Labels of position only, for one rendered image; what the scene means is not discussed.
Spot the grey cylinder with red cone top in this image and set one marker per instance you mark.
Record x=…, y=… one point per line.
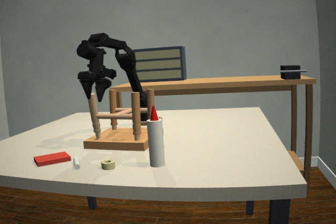
x=155, y=140

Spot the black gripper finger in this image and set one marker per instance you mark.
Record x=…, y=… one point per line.
x=87, y=86
x=100, y=92

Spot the wooden stool legs with h-shaped crossbars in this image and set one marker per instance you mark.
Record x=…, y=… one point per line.
x=121, y=113

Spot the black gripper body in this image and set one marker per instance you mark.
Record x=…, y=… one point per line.
x=86, y=75

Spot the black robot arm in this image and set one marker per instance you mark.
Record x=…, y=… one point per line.
x=87, y=49

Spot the red flat rectangular pad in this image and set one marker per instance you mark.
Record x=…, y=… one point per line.
x=52, y=159

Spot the light grey cylinder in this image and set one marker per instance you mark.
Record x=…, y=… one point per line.
x=76, y=163

